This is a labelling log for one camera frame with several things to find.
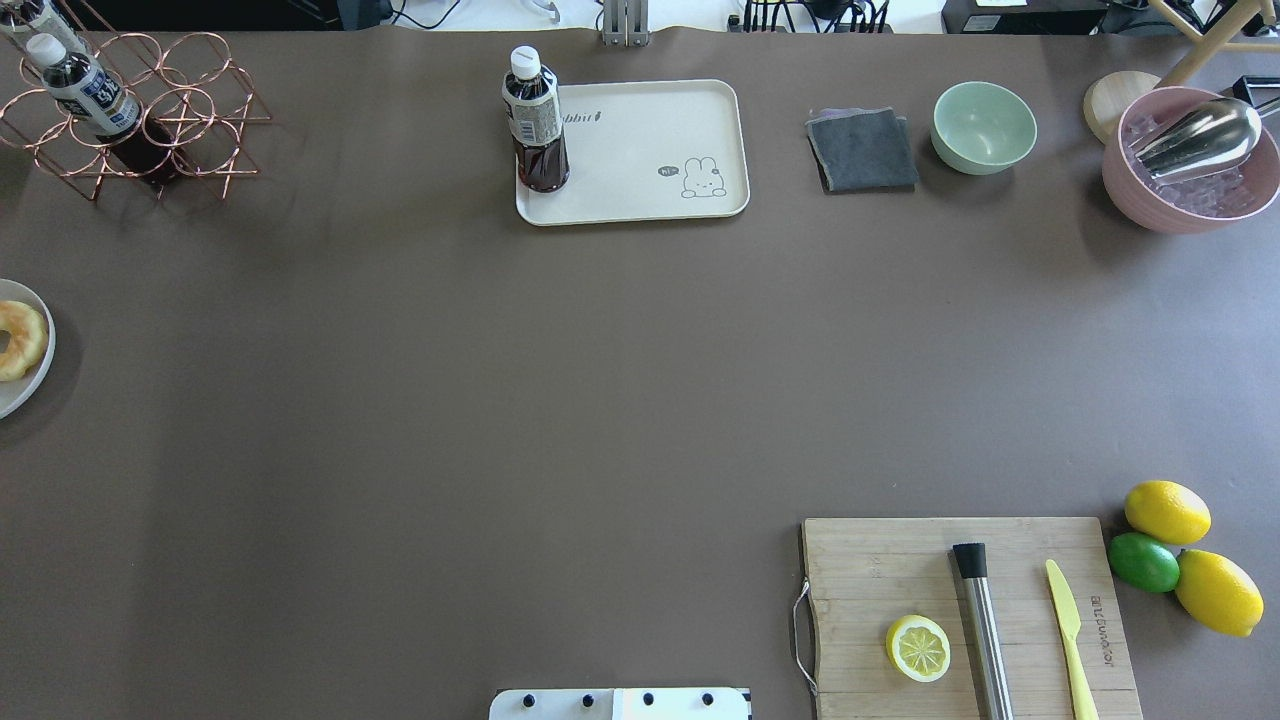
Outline glazed yellow donut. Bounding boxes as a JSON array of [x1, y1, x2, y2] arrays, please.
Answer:
[[1, 300, 49, 382]]

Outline cream rabbit print tray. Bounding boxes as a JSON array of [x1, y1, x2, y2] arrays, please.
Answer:
[[515, 79, 750, 225]]

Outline dark drink bottle on tray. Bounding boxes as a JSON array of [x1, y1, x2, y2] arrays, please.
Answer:
[[500, 45, 570, 193]]

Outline grey folded cloth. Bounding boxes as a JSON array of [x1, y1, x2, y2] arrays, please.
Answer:
[[805, 108, 919, 193]]

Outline bamboo cutting board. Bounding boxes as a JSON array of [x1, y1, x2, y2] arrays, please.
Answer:
[[803, 518, 1143, 719]]

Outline steel muddler black tip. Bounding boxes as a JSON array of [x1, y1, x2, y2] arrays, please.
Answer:
[[952, 542, 1015, 719]]

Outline halved lemon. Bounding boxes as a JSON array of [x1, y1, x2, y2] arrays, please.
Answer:
[[884, 614, 951, 683]]

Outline mint green bowl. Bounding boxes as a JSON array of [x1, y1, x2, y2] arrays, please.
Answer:
[[931, 81, 1038, 176]]

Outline green lime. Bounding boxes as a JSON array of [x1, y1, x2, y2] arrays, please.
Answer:
[[1107, 532, 1181, 594]]

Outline whole lemon upper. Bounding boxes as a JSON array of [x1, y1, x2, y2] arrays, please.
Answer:
[[1124, 479, 1212, 544]]

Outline whole lemon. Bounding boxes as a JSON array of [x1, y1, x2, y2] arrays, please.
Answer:
[[1174, 550, 1265, 638], [1124, 479, 1212, 544]]

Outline yellow plastic knife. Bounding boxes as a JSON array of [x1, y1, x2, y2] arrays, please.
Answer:
[[1044, 559, 1100, 720]]

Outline pink bowl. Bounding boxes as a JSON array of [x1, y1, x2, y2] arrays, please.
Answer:
[[1102, 86, 1279, 234]]

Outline clear ice cubes pile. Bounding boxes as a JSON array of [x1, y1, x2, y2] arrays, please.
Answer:
[[1125, 118, 1242, 215]]

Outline dark drink bottle in rack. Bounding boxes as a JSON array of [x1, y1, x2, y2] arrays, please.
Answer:
[[26, 33, 180, 187]]

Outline whole lemon lower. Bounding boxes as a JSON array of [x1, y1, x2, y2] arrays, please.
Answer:
[[1174, 550, 1265, 638]]

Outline white round plate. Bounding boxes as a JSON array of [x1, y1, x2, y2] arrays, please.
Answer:
[[1, 278, 58, 418]]

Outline silver metal scoop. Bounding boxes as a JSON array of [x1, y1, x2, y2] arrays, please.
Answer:
[[1135, 97, 1263, 184]]

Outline wooden stand legs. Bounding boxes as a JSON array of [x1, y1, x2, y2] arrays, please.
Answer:
[[1149, 1, 1279, 88]]

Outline clear bottle in rack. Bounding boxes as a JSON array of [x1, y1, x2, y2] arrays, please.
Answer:
[[1, 1, 91, 54]]

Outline grey metal mount bracket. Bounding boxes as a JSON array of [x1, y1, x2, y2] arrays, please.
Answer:
[[602, 0, 650, 47]]

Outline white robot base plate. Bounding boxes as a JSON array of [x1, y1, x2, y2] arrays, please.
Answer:
[[488, 685, 753, 719]]

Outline black cables bundle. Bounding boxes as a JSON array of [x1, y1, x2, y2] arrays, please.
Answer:
[[728, 0, 893, 35]]

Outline copper wire bottle rack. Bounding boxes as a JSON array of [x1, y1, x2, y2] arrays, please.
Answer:
[[3, 1, 273, 201]]

